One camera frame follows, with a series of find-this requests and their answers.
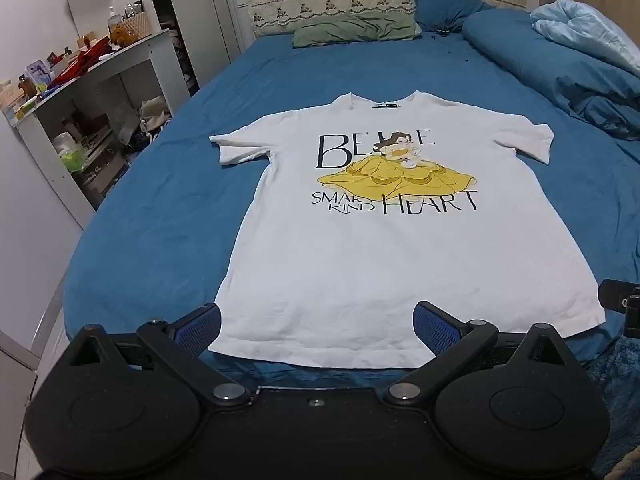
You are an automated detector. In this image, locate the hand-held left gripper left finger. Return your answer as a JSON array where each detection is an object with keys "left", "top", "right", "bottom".
[{"left": 66, "top": 302, "right": 252, "bottom": 409}]

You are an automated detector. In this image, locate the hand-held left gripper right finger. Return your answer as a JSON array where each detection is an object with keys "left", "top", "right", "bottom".
[{"left": 384, "top": 300, "right": 572, "bottom": 407}]

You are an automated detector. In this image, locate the white printed t-shirt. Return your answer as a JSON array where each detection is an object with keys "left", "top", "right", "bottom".
[{"left": 209, "top": 90, "right": 607, "bottom": 368}]

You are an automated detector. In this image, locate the blue fuzzy rug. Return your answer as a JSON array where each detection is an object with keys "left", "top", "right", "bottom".
[{"left": 584, "top": 334, "right": 640, "bottom": 480}]

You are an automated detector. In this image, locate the green plastic bag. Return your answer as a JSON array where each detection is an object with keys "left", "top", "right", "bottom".
[{"left": 60, "top": 144, "right": 89, "bottom": 174}]

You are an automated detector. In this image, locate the blue duvet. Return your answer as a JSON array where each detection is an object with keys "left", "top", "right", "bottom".
[{"left": 462, "top": 7, "right": 640, "bottom": 142}]

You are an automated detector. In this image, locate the white desk with shelves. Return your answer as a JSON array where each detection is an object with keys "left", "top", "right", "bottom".
[{"left": 0, "top": 27, "right": 191, "bottom": 212}]

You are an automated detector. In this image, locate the light blue blanket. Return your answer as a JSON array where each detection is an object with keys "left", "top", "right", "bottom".
[{"left": 530, "top": 0, "right": 640, "bottom": 73}]

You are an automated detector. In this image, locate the red box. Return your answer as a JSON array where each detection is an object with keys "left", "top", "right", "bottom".
[{"left": 50, "top": 37, "right": 112, "bottom": 87}]

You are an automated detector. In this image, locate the white wardrobe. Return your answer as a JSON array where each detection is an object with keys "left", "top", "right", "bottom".
[{"left": 145, "top": 0, "right": 257, "bottom": 97}]

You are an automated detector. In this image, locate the woven basket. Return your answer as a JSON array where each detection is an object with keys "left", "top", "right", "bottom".
[{"left": 120, "top": 11, "right": 152, "bottom": 41}]

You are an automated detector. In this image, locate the green pillow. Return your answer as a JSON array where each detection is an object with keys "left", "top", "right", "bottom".
[{"left": 292, "top": 14, "right": 422, "bottom": 50}]

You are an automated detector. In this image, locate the blue pillow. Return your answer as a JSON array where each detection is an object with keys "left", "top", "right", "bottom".
[{"left": 411, "top": 0, "right": 493, "bottom": 33}]

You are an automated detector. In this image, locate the beige drawstring bag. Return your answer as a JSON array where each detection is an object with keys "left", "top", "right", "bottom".
[{"left": 139, "top": 95, "right": 174, "bottom": 134}]

